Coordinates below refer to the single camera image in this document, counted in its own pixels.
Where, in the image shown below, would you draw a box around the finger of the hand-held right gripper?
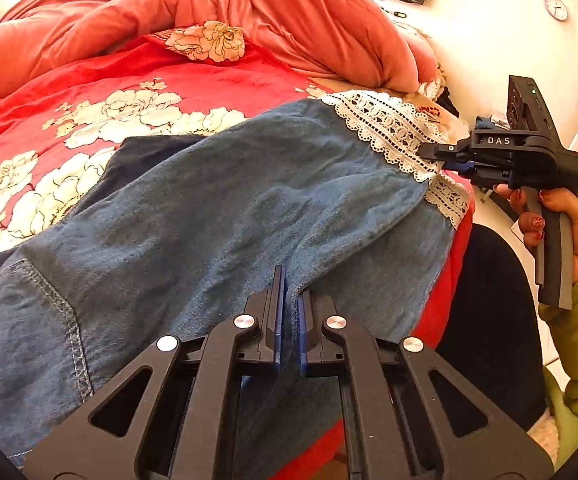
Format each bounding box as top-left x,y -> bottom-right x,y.
417,141 -> 474,162
442,160 -> 512,186

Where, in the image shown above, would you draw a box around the coral duvet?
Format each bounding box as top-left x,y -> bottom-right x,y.
0,0 -> 440,106

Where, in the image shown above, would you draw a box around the red floral blanket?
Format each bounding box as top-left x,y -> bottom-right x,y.
0,34 -> 475,480

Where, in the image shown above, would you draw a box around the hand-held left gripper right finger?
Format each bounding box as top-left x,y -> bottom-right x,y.
296,290 -> 555,480

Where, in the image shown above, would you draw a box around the person's leg black trousers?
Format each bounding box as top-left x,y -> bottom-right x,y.
435,224 -> 547,432

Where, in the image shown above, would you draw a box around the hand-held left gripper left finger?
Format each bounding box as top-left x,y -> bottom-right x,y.
21,265 -> 287,480

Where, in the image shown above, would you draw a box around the dark cloth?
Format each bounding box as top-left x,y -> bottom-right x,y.
473,116 -> 511,134

